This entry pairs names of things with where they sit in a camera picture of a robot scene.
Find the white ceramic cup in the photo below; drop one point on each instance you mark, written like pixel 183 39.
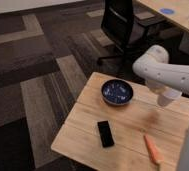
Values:
pixel 168 96

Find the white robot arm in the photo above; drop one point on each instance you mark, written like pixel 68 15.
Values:
pixel 164 78

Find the dark blue ceramic bowl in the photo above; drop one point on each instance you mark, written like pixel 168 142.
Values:
pixel 117 92

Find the black rectangular phone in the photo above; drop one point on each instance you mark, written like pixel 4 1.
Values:
pixel 105 134

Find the black office chair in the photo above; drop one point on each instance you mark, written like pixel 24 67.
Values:
pixel 118 25

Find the orange carrot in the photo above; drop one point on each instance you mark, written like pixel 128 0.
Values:
pixel 153 151

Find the blue round disc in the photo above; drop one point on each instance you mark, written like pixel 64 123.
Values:
pixel 167 11

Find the background wooden desk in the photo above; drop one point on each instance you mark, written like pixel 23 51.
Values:
pixel 181 8

